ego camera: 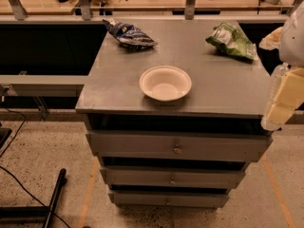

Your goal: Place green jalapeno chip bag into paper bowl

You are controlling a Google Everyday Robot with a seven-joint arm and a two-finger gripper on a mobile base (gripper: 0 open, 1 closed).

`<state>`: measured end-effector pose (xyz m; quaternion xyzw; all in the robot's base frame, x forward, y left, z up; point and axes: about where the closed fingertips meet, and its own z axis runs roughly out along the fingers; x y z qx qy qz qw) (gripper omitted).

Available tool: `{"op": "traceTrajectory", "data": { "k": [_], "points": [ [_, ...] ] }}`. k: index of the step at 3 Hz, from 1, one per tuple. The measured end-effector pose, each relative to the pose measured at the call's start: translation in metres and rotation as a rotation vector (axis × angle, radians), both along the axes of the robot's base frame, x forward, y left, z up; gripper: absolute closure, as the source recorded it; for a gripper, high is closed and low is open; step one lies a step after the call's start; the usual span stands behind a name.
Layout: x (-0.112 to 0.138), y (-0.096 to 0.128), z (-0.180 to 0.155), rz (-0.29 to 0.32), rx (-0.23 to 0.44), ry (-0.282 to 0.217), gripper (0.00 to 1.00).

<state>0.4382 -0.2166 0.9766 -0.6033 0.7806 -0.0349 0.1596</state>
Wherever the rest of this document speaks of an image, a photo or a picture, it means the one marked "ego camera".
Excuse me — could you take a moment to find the white paper bowl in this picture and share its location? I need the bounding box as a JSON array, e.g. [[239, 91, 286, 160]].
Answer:
[[140, 66, 192, 102]]

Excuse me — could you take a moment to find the bottom grey drawer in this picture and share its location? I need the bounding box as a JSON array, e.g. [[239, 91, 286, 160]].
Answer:
[[108, 190, 229, 208]]

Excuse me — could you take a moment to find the middle grey drawer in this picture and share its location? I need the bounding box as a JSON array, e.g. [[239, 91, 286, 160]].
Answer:
[[101, 166, 245, 189]]

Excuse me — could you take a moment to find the clear sanitizer bottle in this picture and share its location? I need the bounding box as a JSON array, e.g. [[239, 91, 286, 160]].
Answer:
[[260, 63, 288, 131]]

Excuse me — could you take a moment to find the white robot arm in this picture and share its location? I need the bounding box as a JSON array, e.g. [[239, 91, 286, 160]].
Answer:
[[260, 2, 304, 130]]

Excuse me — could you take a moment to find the grey drawer cabinet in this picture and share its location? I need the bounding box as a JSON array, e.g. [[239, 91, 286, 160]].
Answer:
[[76, 18, 272, 208]]

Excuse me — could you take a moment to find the grey drawer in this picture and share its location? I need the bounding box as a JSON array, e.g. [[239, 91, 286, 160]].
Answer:
[[101, 166, 245, 189], [86, 130, 273, 162], [108, 190, 229, 208]]

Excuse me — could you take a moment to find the black floor cable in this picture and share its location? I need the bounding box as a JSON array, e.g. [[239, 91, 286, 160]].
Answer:
[[0, 107, 72, 228]]

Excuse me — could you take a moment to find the grey metal side rail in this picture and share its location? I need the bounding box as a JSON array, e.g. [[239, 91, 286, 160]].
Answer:
[[0, 75, 88, 97]]

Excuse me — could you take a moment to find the wooden background workbench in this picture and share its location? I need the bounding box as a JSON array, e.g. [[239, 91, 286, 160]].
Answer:
[[19, 0, 300, 15]]

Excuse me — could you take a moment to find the black stand leg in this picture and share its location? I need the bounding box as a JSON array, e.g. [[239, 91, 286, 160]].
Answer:
[[0, 168, 67, 228]]

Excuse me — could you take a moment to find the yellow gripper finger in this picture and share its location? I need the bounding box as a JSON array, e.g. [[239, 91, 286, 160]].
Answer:
[[266, 104, 294, 124], [275, 67, 304, 109]]

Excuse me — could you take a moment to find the green jalapeno chip bag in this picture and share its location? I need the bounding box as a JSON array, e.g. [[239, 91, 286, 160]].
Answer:
[[205, 22, 257, 60]]

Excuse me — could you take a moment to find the top grey drawer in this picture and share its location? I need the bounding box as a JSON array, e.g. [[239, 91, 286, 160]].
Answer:
[[86, 130, 273, 162]]

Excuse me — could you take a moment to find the blue chip bag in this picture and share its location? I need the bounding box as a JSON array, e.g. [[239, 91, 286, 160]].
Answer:
[[103, 20, 158, 50]]

